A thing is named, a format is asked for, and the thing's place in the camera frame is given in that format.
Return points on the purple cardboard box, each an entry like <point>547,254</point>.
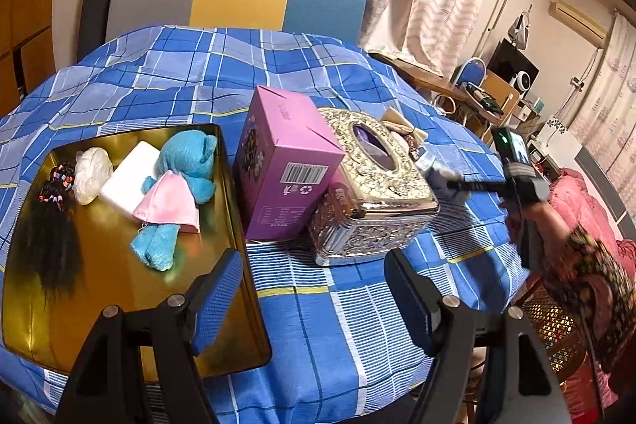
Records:
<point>278,175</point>

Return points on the blue plush toy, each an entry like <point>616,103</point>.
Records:
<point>186,160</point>

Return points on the black monitor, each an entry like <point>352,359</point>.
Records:
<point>509,61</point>

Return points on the printed side curtain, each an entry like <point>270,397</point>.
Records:
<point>608,96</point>

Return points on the wooden desk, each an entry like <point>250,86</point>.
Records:
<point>412,76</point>

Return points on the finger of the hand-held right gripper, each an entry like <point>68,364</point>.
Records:
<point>477,188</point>

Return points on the beige fabric bow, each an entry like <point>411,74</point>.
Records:
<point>400,128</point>

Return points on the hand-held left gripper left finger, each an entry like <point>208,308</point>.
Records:
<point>218,300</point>

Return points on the wall air conditioner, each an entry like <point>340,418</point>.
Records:
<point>579,21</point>

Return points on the wicker chair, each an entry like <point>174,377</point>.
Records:
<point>554,329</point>

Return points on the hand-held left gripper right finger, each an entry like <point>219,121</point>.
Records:
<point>407,300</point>

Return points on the ornate gold tissue box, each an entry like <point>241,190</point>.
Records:
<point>382,205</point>

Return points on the blue plaid tablecloth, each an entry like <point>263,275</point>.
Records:
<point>164,71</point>

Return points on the wooden wardrobe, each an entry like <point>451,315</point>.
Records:
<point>25,21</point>

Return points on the garment steamer stand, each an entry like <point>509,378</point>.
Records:
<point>492,14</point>

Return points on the white round fan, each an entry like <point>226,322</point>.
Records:
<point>521,82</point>

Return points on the black wig with beads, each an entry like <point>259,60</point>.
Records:
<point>44,235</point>

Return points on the white sponge block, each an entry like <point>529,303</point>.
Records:
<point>130,180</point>

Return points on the person's right hand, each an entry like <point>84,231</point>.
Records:
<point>552,240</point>

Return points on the gold metal tray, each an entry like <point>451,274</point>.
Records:
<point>124,295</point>

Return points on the blue metal chair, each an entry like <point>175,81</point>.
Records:
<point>469,71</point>

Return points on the pink blanket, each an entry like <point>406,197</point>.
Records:
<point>576,200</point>

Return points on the white plastic bag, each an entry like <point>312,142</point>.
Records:
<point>92,173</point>

